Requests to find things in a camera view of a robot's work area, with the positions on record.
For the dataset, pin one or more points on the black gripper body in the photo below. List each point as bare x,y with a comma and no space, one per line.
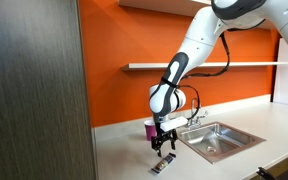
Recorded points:
164,138

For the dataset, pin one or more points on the dark snack packet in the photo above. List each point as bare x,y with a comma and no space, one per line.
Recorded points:
163,163

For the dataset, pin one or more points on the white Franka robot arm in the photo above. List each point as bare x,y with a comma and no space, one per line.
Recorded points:
200,36

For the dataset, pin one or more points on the round sink drain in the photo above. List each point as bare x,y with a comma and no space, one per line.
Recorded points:
211,149

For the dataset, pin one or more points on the stainless steel sink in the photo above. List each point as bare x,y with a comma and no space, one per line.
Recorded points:
220,141

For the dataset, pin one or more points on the purple plastic cup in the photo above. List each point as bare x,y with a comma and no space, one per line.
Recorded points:
148,130

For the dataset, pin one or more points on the chrome faucet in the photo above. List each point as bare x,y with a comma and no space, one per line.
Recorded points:
194,121

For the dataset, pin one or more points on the dark wood cabinet panel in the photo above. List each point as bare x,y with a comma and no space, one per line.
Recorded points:
34,90

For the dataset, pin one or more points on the thin white wall shelf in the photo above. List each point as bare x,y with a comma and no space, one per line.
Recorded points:
144,66

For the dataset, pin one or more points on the white wall panel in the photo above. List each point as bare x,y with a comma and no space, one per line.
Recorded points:
287,83

